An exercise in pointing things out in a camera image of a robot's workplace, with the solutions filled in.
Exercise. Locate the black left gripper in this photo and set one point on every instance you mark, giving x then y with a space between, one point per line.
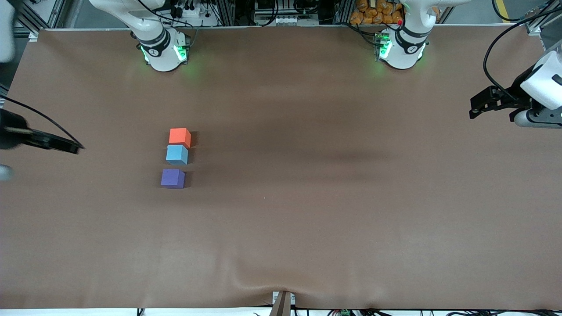
517 95

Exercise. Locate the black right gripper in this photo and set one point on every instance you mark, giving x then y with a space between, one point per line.
9 131

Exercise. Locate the light blue foam block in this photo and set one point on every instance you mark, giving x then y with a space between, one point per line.
176 154

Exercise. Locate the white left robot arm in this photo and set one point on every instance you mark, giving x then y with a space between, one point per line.
401 55

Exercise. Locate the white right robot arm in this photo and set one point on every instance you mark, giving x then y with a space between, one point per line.
160 55

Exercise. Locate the purple foam block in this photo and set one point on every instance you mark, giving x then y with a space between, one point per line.
172 178

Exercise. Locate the orange foam block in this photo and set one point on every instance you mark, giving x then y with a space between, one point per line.
179 137

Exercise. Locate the white electrical terminal block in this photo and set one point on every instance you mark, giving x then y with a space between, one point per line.
281 20

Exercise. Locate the bag of orange items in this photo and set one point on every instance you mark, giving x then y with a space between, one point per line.
373 13

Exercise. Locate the white power strip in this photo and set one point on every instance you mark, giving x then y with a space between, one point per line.
193 15

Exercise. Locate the brown table mat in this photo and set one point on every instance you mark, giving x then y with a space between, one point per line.
281 241

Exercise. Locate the aluminium frame profile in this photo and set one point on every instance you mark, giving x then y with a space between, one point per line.
542 19
35 17

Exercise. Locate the metal table edge bracket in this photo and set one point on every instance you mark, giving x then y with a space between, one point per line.
282 303

